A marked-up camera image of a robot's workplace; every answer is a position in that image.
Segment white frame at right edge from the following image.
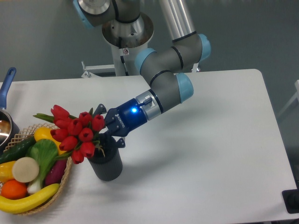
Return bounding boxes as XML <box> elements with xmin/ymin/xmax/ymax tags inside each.
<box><xmin>278</xmin><ymin>80</ymin><xmax>299</xmax><ymax>119</ymax></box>

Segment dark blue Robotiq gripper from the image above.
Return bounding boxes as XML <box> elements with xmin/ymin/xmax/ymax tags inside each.
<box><xmin>93</xmin><ymin>98</ymin><xmax>148</xmax><ymax>148</ymax></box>

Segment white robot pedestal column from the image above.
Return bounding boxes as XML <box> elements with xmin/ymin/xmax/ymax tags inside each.
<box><xmin>80</xmin><ymin>43</ymin><xmax>155</xmax><ymax>79</ymax></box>

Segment black cable on pedestal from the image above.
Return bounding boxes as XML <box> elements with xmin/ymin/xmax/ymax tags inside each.
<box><xmin>118</xmin><ymin>36</ymin><xmax>129</xmax><ymax>77</ymax></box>

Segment dark green cucumber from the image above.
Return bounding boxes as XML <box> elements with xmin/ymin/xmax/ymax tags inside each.
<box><xmin>0</xmin><ymin>136</ymin><xmax>36</xmax><ymax>164</ymax></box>

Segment blue handled saucepan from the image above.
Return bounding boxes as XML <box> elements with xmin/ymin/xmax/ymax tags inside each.
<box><xmin>0</xmin><ymin>67</ymin><xmax>19</xmax><ymax>154</ymax></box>

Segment purple sweet potato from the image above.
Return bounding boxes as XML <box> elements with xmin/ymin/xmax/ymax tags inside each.
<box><xmin>44</xmin><ymin>160</ymin><xmax>67</xmax><ymax>186</ymax></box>

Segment green bok choy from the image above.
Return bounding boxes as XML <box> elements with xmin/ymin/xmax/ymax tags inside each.
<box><xmin>26</xmin><ymin>139</ymin><xmax>58</xmax><ymax>195</ymax></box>

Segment woven wicker basket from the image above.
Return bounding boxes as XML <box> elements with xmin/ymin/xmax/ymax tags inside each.
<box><xmin>4</xmin><ymin>123</ymin><xmax>72</xmax><ymax>215</ymax></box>

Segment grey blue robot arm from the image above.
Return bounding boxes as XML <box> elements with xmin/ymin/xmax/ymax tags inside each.
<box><xmin>73</xmin><ymin>0</ymin><xmax>211</xmax><ymax>139</ymax></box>

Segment black device at table edge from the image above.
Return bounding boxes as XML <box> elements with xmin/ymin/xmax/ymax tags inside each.
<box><xmin>282</xmin><ymin>189</ymin><xmax>299</xmax><ymax>214</ymax></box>

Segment dark grey ribbed vase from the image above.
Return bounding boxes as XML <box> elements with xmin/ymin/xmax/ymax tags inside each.
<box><xmin>88</xmin><ymin>144</ymin><xmax>123</xmax><ymax>181</ymax></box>

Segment yellow banana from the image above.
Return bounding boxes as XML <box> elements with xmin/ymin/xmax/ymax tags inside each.
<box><xmin>0</xmin><ymin>183</ymin><xmax>60</xmax><ymax>214</ymax></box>

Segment red tulip bouquet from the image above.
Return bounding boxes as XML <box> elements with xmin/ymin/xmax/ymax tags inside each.
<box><xmin>34</xmin><ymin>105</ymin><xmax>106</xmax><ymax>164</ymax></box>

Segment yellow squash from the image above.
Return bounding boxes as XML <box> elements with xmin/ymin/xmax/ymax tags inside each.
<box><xmin>34</xmin><ymin>126</ymin><xmax>66</xmax><ymax>155</ymax></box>

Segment beige round disc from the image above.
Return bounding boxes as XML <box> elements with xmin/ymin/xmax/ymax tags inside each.
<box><xmin>12</xmin><ymin>157</ymin><xmax>39</xmax><ymax>183</ymax></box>

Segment yellow bell pepper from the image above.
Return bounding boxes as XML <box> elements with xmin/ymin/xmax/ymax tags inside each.
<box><xmin>0</xmin><ymin>161</ymin><xmax>16</xmax><ymax>183</ymax></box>

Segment orange fruit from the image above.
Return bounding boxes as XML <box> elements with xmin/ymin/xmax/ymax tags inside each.
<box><xmin>0</xmin><ymin>180</ymin><xmax>27</xmax><ymax>200</ymax></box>

